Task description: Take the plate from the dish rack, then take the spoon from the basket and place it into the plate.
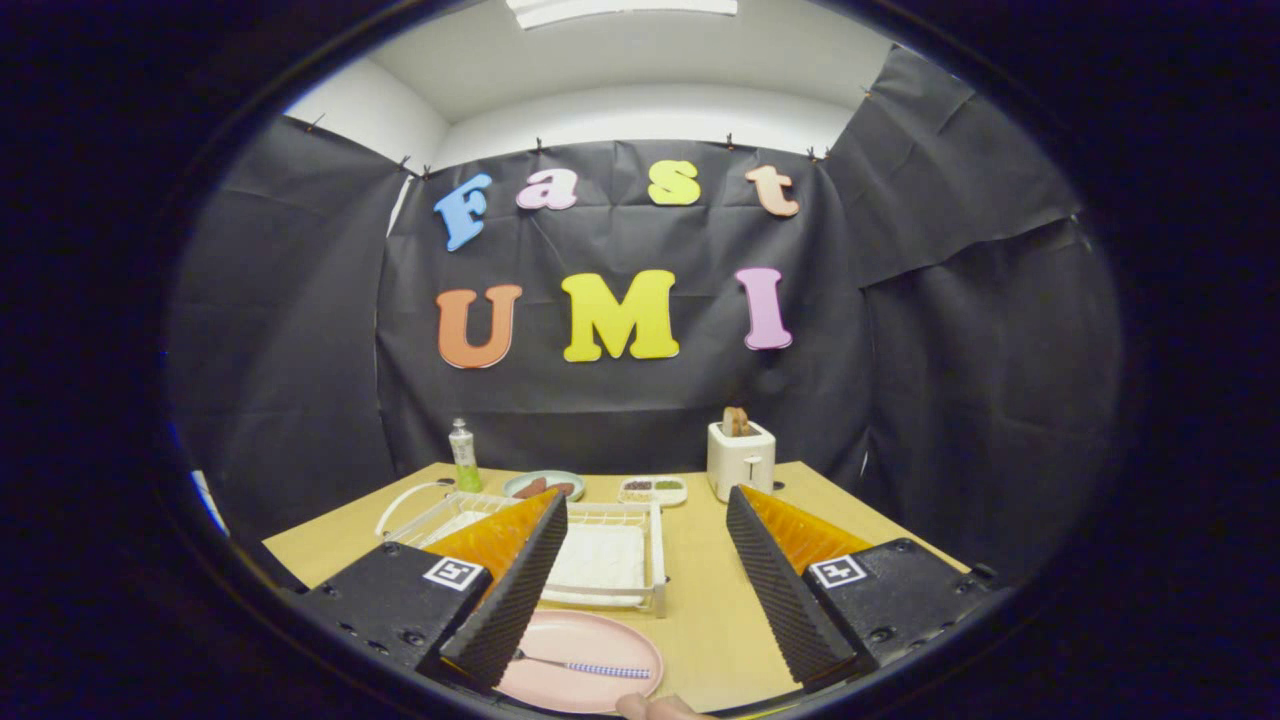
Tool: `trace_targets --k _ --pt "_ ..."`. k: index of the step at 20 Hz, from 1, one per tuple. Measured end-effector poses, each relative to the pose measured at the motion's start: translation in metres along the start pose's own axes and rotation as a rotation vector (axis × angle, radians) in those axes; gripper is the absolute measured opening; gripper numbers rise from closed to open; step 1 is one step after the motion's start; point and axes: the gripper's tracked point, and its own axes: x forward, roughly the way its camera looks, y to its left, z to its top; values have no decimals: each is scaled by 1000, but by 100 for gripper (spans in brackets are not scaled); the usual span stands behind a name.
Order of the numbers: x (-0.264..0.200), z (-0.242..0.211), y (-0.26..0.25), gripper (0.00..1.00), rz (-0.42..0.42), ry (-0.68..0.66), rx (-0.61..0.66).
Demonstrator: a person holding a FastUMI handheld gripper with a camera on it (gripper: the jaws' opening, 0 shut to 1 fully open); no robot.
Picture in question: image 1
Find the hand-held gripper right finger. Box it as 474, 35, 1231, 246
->
726, 485, 1001, 687

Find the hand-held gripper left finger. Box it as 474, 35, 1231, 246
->
298, 488, 569, 693

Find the white wire dish rack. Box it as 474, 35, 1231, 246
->
383, 490, 668, 617

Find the pink plate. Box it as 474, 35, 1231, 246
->
495, 610, 666, 715

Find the blue checked handle spoon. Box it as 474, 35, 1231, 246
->
512, 648, 653, 681

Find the light green plate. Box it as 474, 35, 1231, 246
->
502, 470, 586, 502

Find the white toaster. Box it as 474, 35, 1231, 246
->
707, 420, 777, 503

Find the green liquid bottle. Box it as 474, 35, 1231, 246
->
448, 418, 483, 494

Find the white divided tray with beans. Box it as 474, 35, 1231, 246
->
617, 476, 689, 508

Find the black backdrop cloth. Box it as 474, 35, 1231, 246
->
165, 45, 1126, 591

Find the ceiling light panel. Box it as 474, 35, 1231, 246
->
505, 0, 739, 29

